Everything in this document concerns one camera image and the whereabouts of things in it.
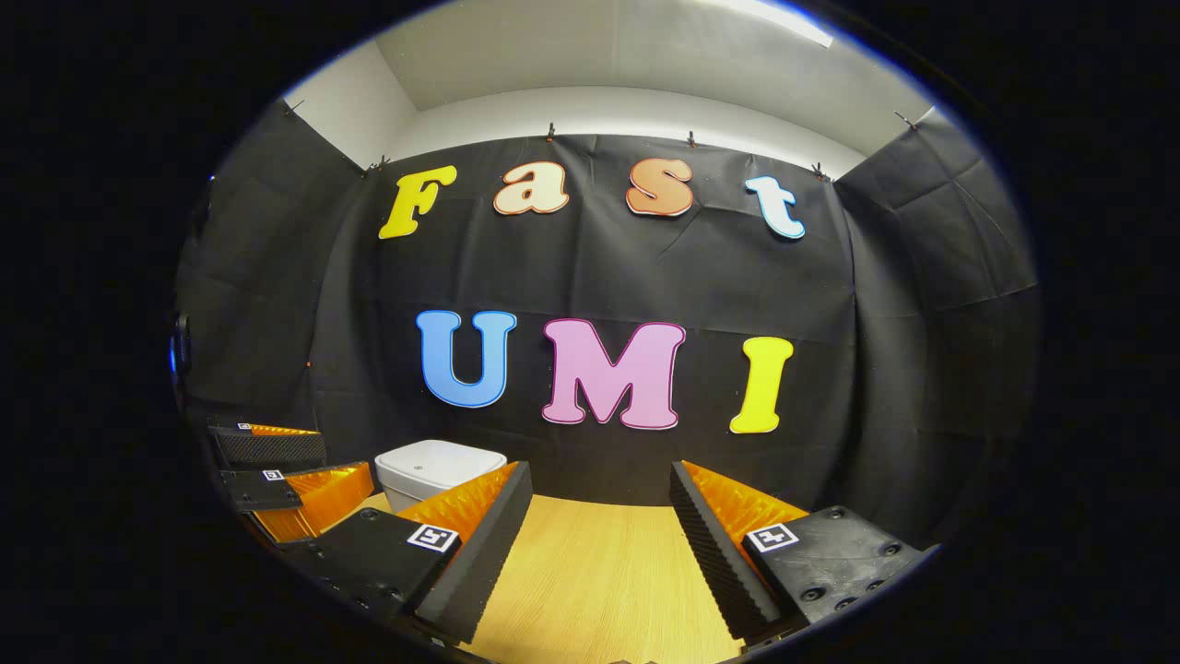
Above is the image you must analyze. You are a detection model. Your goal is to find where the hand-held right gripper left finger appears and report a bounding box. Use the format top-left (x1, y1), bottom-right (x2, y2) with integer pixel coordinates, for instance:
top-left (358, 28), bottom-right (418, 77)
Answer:
top-left (277, 461), bottom-right (534, 645)

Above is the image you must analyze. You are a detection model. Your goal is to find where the wooden desktop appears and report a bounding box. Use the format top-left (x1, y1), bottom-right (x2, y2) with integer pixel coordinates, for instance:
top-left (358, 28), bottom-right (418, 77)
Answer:
top-left (323, 492), bottom-right (831, 664)

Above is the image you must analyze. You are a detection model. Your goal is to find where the white desktop garbage bin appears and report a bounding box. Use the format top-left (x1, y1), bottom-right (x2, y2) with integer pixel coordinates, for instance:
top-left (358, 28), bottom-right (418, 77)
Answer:
top-left (374, 439), bottom-right (508, 514)

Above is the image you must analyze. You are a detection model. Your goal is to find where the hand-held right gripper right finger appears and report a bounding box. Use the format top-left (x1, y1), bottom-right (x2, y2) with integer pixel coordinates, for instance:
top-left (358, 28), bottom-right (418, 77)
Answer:
top-left (669, 461), bottom-right (927, 642)

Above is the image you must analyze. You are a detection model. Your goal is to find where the black backdrop cloth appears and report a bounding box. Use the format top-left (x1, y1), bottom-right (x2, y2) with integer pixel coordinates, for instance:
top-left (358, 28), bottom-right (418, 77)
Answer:
top-left (175, 97), bottom-right (1043, 545)

